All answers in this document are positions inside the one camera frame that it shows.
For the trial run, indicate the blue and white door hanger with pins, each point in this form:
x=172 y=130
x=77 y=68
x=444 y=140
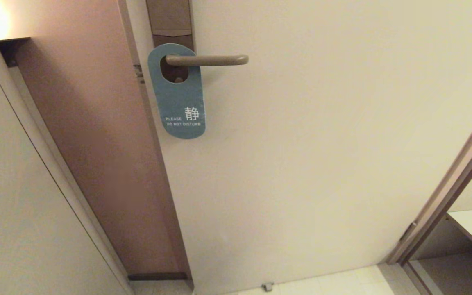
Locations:
x=178 y=102

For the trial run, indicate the cream room door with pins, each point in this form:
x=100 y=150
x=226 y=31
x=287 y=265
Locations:
x=322 y=164

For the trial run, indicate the small metal door stop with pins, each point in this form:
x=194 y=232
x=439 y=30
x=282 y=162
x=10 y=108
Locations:
x=267 y=286

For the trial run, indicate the brown door lock plate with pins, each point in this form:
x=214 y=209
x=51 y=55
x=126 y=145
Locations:
x=169 y=16

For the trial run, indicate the dark brown baseboard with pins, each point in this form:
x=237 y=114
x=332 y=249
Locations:
x=158 y=276

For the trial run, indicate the beige closet panel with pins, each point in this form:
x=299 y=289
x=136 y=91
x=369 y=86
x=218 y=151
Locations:
x=14 y=184

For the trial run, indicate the metal frame hinge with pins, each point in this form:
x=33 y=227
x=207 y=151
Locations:
x=409 y=231

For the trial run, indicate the brown wardrobe door frame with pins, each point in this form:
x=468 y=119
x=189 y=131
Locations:
x=445 y=184

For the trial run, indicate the dark wall lamp bracket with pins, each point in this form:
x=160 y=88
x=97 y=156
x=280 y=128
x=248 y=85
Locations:
x=10 y=49

